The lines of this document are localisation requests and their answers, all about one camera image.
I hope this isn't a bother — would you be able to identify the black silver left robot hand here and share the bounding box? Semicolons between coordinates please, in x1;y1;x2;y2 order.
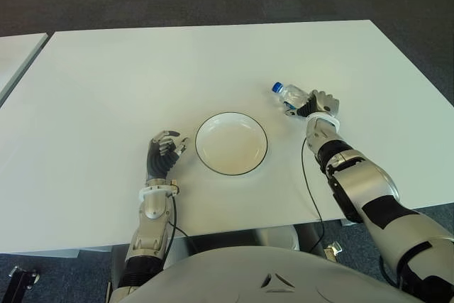
145;128;191;180

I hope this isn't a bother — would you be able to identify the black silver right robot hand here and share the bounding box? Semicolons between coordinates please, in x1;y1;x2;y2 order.
284;89;341;119

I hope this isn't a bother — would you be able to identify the clear bottle with blue cap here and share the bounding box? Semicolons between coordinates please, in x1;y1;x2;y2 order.
271;82;309;111

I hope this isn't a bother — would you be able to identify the white plate with black rim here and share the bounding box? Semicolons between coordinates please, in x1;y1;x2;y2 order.
194;111;269;177

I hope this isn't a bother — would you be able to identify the grey robot torso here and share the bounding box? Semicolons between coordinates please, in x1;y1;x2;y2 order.
118;245;412;303

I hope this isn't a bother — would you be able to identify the neighbouring white table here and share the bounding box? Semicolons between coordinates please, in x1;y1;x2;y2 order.
0;33;49;105

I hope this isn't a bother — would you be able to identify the black wheeled stand base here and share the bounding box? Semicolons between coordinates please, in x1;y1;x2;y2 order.
9;265;40;303

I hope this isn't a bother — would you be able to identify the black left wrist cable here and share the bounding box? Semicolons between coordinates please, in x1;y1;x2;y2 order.
162;192;196;258

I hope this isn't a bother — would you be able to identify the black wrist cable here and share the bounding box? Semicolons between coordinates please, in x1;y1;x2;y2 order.
301;138;326;253
162;192;196;258

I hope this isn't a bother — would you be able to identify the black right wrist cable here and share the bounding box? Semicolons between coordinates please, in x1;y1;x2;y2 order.
301;138;326;253

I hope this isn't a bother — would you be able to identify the white round pedestal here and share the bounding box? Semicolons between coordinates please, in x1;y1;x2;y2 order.
255;225;299;251

